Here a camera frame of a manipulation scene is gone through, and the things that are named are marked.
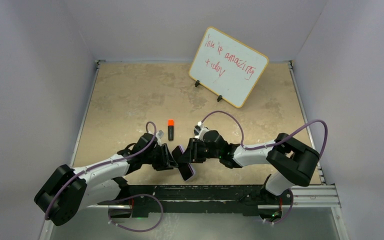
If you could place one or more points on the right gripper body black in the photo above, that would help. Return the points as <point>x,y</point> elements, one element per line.
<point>203,152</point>

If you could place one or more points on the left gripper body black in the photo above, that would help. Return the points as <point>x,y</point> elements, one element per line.
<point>156,159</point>

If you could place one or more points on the black phone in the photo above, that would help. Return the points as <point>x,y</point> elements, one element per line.
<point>177,152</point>

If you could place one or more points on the purple phone case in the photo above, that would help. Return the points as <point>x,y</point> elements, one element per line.
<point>186,171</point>

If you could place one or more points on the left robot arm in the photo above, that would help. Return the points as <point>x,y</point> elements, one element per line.
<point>105,179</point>

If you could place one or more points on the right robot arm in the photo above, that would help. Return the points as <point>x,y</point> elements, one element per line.
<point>294,161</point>

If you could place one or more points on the black orange marker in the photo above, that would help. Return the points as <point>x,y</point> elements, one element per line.
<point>170,129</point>

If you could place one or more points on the whiteboard with red writing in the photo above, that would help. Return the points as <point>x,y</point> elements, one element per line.
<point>227,67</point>

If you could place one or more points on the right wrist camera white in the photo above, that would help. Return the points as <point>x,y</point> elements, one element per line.
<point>199,130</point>

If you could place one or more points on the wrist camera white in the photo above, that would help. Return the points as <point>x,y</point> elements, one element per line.
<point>199,130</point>
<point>160,134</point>

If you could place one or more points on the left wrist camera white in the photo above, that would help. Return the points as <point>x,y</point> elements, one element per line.
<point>160,134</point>

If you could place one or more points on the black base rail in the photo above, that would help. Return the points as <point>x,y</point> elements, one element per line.
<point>246,200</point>

